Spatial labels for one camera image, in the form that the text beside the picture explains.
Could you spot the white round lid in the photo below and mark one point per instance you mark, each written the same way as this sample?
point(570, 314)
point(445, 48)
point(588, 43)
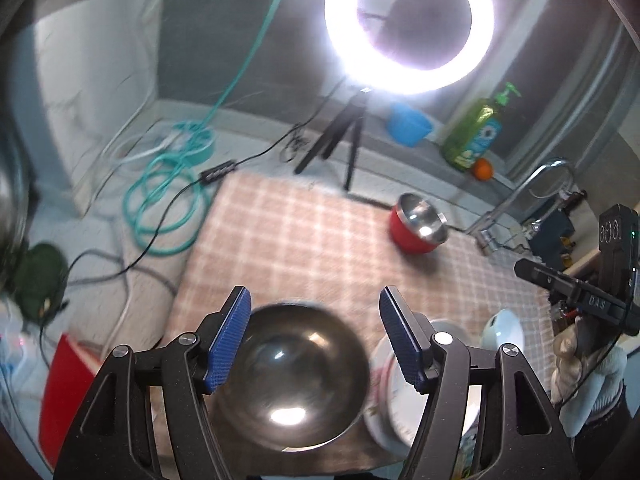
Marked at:
point(504, 327)

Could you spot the black tripod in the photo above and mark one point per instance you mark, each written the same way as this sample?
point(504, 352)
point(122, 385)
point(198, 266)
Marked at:
point(351, 117)

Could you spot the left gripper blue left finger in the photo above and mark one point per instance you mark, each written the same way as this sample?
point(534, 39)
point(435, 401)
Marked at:
point(112, 434)

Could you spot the dark green cloth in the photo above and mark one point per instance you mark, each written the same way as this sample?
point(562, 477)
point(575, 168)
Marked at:
point(39, 282)

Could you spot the white knitted glove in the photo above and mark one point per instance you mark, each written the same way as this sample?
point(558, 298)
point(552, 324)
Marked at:
point(585, 386)

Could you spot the floral rimmed plate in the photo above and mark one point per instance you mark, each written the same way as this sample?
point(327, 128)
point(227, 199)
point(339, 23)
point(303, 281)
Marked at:
point(394, 409)

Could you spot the ring light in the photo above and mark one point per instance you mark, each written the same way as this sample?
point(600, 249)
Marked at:
point(409, 47)

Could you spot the blue silicone cup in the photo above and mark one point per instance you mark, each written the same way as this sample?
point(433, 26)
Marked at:
point(406, 125)

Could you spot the large stainless steel bowl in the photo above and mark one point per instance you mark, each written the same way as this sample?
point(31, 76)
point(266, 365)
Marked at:
point(299, 380)

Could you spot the beige plaid cloth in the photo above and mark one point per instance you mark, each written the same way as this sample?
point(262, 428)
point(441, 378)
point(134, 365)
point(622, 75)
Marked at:
point(288, 242)

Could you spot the red steel-lined bowl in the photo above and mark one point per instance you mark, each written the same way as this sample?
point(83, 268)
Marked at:
point(416, 226)

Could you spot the red box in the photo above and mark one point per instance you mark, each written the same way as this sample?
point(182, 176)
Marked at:
point(70, 376)

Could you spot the orange fruit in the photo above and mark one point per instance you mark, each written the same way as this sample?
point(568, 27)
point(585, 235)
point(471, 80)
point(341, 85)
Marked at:
point(482, 170)

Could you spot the green dish soap bottle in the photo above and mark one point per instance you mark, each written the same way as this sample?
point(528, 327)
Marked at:
point(469, 139)

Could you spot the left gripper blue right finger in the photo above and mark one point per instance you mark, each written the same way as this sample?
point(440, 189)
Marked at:
point(519, 435)

